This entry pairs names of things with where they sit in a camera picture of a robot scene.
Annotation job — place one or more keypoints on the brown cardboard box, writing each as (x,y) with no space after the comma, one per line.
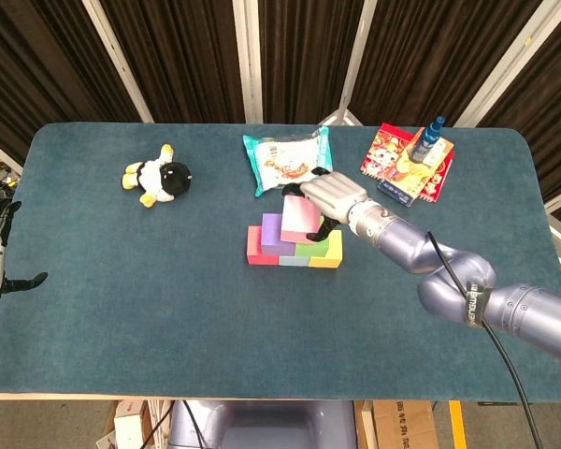
(404,425)

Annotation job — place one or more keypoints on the teal white snack bag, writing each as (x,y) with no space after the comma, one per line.
(280,159)

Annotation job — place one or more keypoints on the light blue foam cube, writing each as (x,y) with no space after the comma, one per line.
(293,261)

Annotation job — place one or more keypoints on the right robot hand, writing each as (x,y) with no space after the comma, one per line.
(332,194)

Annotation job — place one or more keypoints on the purple foam cube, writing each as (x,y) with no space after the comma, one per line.
(271,234)

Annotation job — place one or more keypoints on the grey robot torso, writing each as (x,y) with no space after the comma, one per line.
(266,425)

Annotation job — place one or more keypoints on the teal felt table mat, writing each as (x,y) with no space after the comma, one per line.
(168,337)

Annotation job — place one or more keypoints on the yellow foam cube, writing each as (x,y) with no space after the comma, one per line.
(329,259)

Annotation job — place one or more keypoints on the red foam cube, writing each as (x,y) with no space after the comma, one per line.
(253,250)

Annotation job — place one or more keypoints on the green foam cube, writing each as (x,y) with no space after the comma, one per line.
(311,249)

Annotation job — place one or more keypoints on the blue spray bottle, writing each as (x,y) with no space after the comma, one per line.
(423,145)

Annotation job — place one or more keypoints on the yellow blue snack box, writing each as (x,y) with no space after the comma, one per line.
(411,178)

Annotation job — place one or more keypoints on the pink foam cube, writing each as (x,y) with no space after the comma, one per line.
(299,217)

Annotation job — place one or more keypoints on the wooden board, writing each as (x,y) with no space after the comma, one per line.
(367,425)

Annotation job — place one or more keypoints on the red cartoon snack packet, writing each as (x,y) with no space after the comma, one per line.
(381,154)

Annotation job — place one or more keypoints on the white cardboard box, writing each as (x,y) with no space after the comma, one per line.
(128,425)

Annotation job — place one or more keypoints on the black white plush penguin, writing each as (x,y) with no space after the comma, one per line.
(163,178)

